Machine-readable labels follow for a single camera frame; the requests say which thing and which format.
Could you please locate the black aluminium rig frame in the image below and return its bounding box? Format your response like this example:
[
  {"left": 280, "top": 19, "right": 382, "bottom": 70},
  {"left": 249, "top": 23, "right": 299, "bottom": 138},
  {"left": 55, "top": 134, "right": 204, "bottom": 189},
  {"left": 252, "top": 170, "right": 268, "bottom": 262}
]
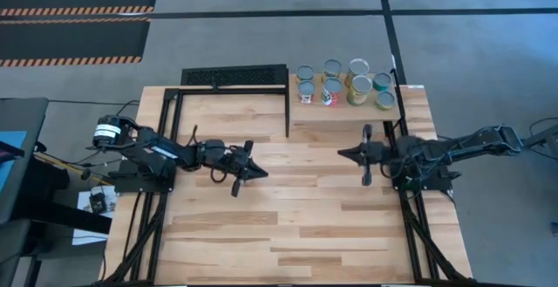
[{"left": 99, "top": 85, "right": 474, "bottom": 287}]

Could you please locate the black perforated panel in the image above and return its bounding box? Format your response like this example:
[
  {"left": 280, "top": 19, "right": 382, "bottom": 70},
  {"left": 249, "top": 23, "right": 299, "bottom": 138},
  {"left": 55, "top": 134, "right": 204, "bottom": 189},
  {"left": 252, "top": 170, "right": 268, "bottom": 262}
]
[{"left": 180, "top": 63, "right": 289, "bottom": 87}]

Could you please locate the white paper sheet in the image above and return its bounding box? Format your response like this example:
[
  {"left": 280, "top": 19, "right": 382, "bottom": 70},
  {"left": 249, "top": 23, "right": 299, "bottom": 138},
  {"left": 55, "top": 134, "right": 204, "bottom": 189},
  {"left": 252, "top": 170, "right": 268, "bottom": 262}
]
[{"left": 71, "top": 188, "right": 119, "bottom": 247}]

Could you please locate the left arm's black gripper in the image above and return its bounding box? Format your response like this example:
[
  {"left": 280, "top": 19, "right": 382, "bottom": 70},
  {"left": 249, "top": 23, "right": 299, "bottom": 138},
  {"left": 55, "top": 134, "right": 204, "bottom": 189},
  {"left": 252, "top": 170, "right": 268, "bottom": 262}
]
[{"left": 194, "top": 140, "right": 269, "bottom": 198}]

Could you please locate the right arm's black gripper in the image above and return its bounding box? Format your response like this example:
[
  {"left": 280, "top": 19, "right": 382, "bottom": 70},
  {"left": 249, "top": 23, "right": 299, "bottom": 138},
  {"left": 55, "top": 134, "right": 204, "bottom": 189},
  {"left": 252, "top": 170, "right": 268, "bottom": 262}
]
[{"left": 337, "top": 123, "right": 394, "bottom": 187}]

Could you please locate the small black device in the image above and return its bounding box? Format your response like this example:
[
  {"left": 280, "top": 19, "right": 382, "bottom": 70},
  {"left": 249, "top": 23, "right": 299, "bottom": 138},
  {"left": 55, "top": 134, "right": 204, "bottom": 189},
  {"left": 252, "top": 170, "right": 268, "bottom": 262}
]
[{"left": 88, "top": 191, "right": 108, "bottom": 215}]

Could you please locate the tall yellow and blue can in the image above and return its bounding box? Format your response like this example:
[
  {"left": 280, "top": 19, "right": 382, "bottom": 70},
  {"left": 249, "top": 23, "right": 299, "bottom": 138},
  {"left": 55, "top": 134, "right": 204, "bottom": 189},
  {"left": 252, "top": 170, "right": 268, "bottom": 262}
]
[{"left": 344, "top": 58, "right": 371, "bottom": 83}]

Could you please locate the green and orange fruit can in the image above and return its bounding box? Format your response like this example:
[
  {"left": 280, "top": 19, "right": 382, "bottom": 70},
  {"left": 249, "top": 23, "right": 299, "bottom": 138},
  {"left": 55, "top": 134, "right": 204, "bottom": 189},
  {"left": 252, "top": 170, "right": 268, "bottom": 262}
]
[{"left": 296, "top": 64, "right": 315, "bottom": 84}]

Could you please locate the white and red strawberry can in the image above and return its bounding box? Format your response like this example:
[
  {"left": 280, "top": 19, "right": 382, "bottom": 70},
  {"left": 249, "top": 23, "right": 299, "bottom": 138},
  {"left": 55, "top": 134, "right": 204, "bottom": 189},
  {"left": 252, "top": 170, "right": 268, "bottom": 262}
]
[{"left": 296, "top": 79, "right": 316, "bottom": 106}]

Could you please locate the dark grey side desk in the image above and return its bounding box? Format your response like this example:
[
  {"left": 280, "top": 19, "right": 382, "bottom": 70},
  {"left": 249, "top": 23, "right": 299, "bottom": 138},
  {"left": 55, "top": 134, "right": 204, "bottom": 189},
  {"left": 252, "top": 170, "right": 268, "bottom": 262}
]
[{"left": 0, "top": 97, "right": 51, "bottom": 287}]

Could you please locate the black floor stand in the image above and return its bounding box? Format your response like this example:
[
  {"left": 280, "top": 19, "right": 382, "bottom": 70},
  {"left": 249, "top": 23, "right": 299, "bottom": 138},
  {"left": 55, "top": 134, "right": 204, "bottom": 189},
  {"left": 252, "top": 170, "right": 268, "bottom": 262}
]
[{"left": 521, "top": 119, "right": 558, "bottom": 162}]

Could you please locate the red and green can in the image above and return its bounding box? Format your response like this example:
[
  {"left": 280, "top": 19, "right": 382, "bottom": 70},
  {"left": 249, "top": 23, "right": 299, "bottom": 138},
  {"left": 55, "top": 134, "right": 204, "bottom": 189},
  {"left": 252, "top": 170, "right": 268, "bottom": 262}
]
[{"left": 321, "top": 77, "right": 344, "bottom": 107}]

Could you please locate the light wooden shelf board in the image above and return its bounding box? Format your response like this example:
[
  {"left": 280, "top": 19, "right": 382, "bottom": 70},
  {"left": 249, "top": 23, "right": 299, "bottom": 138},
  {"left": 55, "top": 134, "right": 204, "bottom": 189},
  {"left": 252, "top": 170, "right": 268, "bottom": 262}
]
[{"left": 289, "top": 73, "right": 401, "bottom": 123}]

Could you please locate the yellow rod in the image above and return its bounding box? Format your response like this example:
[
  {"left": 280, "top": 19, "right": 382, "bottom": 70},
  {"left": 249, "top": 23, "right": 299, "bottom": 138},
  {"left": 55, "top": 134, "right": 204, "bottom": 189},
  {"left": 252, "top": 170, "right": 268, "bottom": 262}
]
[{"left": 33, "top": 152, "right": 115, "bottom": 187}]

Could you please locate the short orange mushrooms can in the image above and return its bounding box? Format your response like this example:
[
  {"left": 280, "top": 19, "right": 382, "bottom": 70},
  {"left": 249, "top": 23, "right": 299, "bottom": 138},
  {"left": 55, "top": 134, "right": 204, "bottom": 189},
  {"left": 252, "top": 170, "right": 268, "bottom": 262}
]
[{"left": 375, "top": 91, "right": 397, "bottom": 112}]

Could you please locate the short teal can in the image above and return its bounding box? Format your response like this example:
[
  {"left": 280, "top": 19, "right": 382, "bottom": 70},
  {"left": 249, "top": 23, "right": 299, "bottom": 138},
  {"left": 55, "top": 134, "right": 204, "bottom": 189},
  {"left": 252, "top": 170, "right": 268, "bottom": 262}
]
[{"left": 372, "top": 72, "right": 393, "bottom": 92}]

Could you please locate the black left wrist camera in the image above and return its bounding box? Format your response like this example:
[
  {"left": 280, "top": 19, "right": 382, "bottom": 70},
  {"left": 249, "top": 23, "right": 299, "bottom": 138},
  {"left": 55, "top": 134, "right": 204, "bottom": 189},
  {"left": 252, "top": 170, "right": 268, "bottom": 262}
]
[{"left": 222, "top": 147, "right": 246, "bottom": 171}]

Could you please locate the yellow-green oranges can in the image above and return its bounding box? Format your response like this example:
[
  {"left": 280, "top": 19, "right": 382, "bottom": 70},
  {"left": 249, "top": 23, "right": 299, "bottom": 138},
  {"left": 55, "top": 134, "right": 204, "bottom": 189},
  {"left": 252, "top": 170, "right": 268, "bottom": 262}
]
[{"left": 346, "top": 74, "right": 374, "bottom": 106}]

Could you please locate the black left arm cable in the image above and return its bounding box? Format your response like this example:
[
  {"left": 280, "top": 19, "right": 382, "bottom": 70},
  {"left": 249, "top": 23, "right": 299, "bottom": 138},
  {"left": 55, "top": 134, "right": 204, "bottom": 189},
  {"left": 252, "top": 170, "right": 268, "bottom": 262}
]
[{"left": 208, "top": 167, "right": 230, "bottom": 184}]

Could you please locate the yellow can with green print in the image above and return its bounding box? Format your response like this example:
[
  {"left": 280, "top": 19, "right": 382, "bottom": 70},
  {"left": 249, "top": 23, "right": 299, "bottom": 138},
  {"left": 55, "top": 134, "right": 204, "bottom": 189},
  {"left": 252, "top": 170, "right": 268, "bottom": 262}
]
[{"left": 322, "top": 58, "right": 344, "bottom": 81}]

